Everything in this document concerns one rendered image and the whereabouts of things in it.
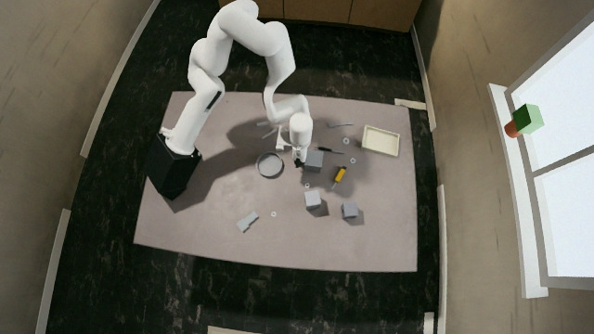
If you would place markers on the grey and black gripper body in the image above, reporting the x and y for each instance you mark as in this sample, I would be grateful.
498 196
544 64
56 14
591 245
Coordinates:
299 154

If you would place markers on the cream shallow rectangular tray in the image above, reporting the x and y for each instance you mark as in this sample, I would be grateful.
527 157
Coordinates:
380 141

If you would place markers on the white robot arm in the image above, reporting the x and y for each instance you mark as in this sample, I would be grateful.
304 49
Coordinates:
272 42

